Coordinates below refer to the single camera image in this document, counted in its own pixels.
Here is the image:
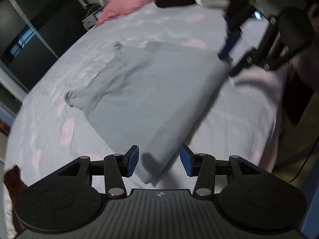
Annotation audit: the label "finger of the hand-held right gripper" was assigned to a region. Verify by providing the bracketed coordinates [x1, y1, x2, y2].
[228, 17, 291, 78]
[218, 0, 253, 62]

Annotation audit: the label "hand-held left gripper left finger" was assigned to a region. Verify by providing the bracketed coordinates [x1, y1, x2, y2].
[51, 145, 139, 199]

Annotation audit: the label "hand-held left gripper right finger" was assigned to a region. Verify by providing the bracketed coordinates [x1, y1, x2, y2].
[180, 144, 268, 198]

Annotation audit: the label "grey t-shirt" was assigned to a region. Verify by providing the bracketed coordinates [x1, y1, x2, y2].
[65, 41, 230, 186]

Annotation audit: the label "white folded clothes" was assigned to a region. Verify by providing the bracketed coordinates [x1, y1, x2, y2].
[195, 0, 231, 7]

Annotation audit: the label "polka dot bed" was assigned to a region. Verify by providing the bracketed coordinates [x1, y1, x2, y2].
[5, 0, 283, 239]

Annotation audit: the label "pink pillow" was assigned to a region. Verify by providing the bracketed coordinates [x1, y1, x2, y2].
[96, 0, 160, 26]

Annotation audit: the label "dark red garment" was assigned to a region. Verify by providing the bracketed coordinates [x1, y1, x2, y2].
[4, 166, 28, 232]

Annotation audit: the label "white nightstand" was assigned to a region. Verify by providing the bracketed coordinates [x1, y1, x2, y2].
[82, 0, 105, 28]

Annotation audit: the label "black sliding wardrobe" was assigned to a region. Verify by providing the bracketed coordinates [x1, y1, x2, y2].
[0, 0, 88, 92]

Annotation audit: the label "black cable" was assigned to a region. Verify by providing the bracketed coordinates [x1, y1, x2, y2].
[291, 142, 319, 182]

